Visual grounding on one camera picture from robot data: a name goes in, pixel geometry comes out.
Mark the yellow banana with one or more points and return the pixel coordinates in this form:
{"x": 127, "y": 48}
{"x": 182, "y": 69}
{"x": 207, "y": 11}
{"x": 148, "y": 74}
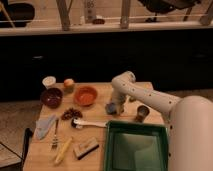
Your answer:
{"x": 62, "y": 151}

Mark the green plastic tray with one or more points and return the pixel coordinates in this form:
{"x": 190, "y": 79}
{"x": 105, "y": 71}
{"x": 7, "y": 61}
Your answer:
{"x": 135, "y": 147}

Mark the black chair left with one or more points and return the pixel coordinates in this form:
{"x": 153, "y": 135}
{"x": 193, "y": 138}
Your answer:
{"x": 20, "y": 13}

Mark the dark metal cup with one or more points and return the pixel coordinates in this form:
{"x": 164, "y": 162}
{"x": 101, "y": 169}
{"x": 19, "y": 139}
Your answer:
{"x": 142, "y": 113}

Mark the orange ball on green cup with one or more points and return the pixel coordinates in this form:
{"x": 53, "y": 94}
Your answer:
{"x": 69, "y": 85}

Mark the white handled dish brush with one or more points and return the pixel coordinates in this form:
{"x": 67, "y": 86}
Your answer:
{"x": 79, "y": 123}

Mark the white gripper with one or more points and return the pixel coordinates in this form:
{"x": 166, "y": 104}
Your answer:
{"x": 119, "y": 99}

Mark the wooden block eraser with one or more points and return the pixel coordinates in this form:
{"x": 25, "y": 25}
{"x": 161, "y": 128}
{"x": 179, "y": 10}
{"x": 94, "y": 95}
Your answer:
{"x": 84, "y": 148}

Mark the red orange bowl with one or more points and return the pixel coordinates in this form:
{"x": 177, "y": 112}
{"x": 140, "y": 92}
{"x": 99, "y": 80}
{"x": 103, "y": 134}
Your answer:
{"x": 85, "y": 95}

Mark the light blue cloth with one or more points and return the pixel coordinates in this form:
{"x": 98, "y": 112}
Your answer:
{"x": 43, "y": 126}

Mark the small white cup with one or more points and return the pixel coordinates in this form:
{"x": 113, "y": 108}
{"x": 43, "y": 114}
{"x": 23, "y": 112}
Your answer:
{"x": 49, "y": 81}

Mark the dark purple bowl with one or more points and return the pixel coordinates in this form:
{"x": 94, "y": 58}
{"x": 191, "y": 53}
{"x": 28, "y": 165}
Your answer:
{"x": 51, "y": 97}

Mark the metal fork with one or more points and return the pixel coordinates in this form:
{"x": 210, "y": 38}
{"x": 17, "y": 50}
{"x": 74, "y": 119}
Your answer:
{"x": 55, "y": 138}

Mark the blue sponge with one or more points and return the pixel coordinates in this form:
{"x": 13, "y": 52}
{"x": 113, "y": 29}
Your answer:
{"x": 111, "y": 109}

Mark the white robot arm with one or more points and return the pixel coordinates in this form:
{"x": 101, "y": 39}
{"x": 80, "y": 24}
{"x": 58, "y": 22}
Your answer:
{"x": 190, "y": 121}

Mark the dark red grape bunch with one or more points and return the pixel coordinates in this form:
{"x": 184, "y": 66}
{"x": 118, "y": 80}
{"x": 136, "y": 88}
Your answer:
{"x": 71, "y": 113}

